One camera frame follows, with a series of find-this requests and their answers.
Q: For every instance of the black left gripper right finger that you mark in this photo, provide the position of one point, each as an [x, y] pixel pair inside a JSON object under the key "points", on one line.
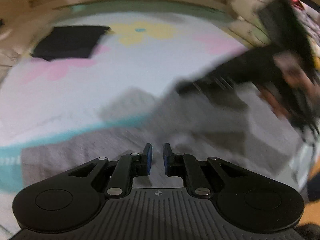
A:
{"points": [[187, 167]]}

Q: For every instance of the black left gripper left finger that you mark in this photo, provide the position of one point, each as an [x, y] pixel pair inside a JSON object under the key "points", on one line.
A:
{"points": [[128, 167]]}

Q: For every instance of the grey speckled pants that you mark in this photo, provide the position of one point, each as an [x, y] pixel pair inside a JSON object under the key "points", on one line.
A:
{"points": [[235, 126]]}

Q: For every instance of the person's right hand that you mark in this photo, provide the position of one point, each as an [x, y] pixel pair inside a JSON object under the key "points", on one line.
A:
{"points": [[292, 73]]}

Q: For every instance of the floral cream pillow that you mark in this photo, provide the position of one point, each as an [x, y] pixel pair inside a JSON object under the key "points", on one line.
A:
{"points": [[248, 26]]}

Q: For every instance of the pastel patterned bed sheet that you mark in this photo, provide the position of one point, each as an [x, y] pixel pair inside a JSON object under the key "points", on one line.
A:
{"points": [[150, 48]]}

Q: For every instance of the folded black garment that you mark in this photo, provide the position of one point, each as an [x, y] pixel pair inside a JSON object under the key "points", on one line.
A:
{"points": [[69, 42]]}

